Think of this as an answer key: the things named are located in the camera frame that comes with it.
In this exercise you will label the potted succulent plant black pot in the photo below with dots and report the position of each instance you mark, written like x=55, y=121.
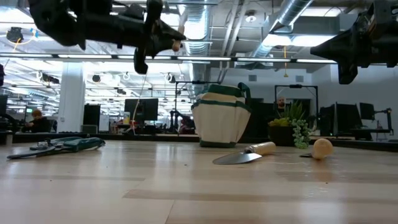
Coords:
x=281, y=135

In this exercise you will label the white square pillar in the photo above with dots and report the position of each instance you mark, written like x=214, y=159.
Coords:
x=71, y=96

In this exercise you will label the black metal frame stand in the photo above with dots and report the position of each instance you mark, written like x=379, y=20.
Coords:
x=295, y=86
x=186, y=82

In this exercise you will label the white cup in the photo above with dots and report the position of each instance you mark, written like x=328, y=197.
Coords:
x=8, y=138

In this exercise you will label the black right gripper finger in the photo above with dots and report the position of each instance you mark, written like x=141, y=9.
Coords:
x=348, y=74
x=339, y=49

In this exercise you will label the person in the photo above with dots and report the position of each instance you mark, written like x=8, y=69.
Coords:
x=38, y=123
x=281, y=104

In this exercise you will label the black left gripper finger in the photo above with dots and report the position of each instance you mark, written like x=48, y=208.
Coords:
x=164, y=35
x=140, y=62

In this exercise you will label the ceiling light strip row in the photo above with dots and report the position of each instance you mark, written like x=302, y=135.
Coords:
x=202, y=58

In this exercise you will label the black computer monitor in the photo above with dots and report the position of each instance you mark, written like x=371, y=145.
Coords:
x=326, y=119
x=3, y=104
x=367, y=111
x=146, y=109
x=348, y=118

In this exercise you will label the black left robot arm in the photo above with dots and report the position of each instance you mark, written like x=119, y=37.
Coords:
x=46, y=15

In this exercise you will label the silver spiral ventilation duct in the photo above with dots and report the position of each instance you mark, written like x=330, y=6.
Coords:
x=292, y=11
x=196, y=28

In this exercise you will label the beige green canvas gardening bag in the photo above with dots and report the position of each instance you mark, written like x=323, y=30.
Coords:
x=220, y=121

